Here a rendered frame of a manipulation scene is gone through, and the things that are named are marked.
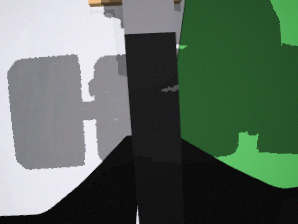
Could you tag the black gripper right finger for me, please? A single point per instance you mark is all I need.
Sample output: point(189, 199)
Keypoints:
point(215, 193)

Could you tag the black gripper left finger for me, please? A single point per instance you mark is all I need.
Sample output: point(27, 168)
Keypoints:
point(108, 196)

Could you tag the green putting mat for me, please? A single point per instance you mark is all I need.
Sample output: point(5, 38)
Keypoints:
point(237, 65)

